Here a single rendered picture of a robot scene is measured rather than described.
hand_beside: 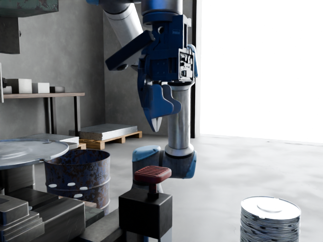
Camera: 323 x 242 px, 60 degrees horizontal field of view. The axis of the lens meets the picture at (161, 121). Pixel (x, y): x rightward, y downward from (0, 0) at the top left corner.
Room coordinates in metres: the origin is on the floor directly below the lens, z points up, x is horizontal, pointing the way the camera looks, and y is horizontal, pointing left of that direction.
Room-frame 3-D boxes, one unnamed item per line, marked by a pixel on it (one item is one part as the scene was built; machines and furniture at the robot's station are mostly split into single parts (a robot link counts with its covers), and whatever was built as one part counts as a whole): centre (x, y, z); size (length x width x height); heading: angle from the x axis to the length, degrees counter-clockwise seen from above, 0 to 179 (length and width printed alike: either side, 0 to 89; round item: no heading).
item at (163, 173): (0.54, 0.02, 0.72); 0.07 x 0.06 x 0.08; 153
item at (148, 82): (0.52, 0.03, 0.93); 0.05 x 0.02 x 0.09; 152
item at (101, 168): (1.80, 0.55, 0.24); 0.42 x 0.42 x 0.48
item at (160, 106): (0.52, 0.00, 0.89); 0.06 x 0.03 x 0.09; 62
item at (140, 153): (1.14, 0.06, 0.62); 0.13 x 0.12 x 0.14; 83
